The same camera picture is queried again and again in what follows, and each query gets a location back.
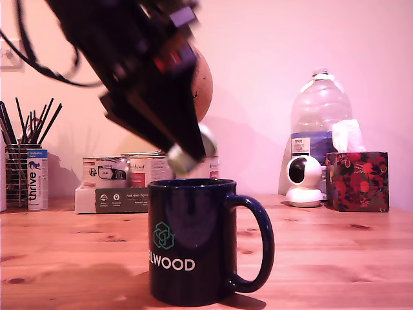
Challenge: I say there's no shiny silver coffee capsule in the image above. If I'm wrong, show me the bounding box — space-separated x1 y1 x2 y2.
166 124 219 172

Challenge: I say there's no metal globe stand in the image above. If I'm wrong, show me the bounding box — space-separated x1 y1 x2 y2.
121 150 168 158

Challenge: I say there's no cork globe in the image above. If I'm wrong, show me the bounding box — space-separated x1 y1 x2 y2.
190 45 214 122

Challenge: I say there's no pet food can black label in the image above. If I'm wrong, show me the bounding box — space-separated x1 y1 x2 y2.
82 157 129 190

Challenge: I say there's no pet food can red label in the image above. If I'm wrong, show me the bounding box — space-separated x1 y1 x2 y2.
128 154 176 188

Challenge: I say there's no thin black stick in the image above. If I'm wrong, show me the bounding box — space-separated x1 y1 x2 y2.
0 101 17 145
35 98 55 145
15 98 30 145
32 104 48 145
38 103 63 145

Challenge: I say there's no cardboard can tray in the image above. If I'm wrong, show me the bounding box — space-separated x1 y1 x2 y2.
74 187 150 214

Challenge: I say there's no white thrive tube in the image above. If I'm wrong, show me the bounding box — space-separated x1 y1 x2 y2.
27 149 49 212

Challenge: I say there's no dark blue printed mug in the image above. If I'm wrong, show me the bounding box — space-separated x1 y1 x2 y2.
147 178 276 307

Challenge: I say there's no large clear water bottle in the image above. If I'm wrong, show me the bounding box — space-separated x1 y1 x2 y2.
289 67 353 194

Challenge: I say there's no white tissue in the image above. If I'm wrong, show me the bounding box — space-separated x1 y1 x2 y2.
331 118 367 154

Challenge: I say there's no floral tissue box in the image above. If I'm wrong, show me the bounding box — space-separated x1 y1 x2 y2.
325 150 390 213

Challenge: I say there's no black cable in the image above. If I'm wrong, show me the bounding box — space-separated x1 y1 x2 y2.
14 0 80 74
0 28 104 87

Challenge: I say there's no metal wire basket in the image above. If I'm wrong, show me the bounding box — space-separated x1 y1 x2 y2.
5 143 30 207

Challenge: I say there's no white wall switch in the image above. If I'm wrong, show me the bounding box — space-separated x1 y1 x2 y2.
0 38 25 72

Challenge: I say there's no small white round camera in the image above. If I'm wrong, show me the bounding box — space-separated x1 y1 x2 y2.
285 156 323 208

